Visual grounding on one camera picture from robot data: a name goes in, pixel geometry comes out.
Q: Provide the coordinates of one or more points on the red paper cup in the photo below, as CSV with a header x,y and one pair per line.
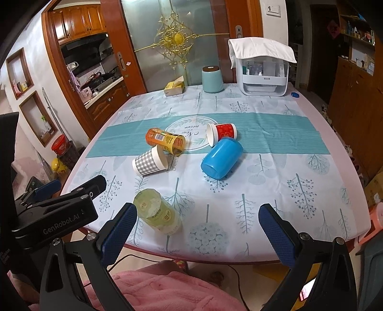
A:
x,y
224,131

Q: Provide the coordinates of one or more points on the yellow tissue box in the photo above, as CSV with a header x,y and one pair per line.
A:
x,y
173,88

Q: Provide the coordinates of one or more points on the blue plastic cup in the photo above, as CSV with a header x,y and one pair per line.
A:
x,y
221,160

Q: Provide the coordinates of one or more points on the range hood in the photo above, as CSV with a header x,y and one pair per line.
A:
x,y
86,42

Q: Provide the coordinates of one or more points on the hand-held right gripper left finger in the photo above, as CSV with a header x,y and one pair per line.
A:
x,y
119,228

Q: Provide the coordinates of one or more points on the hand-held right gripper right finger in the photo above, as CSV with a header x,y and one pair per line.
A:
x,y
276,236

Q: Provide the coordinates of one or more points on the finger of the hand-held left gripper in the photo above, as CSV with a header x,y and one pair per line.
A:
x,y
89,184
46,188

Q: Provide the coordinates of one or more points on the light blue canister brown lid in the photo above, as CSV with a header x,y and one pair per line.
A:
x,y
213,80

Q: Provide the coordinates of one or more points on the tree print tablecloth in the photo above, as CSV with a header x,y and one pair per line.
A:
x,y
269,185

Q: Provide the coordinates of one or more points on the glass door gold ornament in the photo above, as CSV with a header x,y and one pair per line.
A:
x,y
191,59

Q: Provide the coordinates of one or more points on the wooden sideboard cabinet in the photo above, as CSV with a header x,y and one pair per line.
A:
x,y
356,101

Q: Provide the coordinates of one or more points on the white cloth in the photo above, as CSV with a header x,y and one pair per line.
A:
x,y
260,49

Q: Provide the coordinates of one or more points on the green translucent plastic cup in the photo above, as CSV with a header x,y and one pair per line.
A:
x,y
157,212

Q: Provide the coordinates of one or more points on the white plastic storage box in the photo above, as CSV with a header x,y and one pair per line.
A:
x,y
263,80

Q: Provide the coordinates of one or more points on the wooden wall shelf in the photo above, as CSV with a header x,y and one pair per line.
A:
x,y
357,27

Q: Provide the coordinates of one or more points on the white wall switch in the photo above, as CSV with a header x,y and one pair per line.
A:
x,y
273,10

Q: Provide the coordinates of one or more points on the grey checked paper cup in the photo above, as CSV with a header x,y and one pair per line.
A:
x,y
148,163

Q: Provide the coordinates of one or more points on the kitchen counter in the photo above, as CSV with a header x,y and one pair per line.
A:
x,y
104,97

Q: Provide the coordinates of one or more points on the wooden wall niche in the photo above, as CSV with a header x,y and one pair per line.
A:
x,y
39,119
19,73

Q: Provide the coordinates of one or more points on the pink fleece robe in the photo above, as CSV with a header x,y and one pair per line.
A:
x,y
167,290

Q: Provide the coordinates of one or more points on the pink plastic stool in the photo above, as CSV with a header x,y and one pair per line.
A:
x,y
374,221

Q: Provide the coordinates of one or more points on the cardboard box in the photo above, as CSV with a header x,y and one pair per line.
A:
x,y
375,188

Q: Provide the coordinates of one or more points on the wooden kitchen wall cabinets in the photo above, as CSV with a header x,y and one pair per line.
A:
x,y
77,21

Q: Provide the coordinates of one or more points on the orange translucent plastic cup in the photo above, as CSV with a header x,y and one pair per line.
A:
x,y
164,140

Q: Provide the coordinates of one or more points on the yellow jar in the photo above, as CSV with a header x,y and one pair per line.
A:
x,y
58,166

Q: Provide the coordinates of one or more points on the red lidded tin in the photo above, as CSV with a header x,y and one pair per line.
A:
x,y
60,144

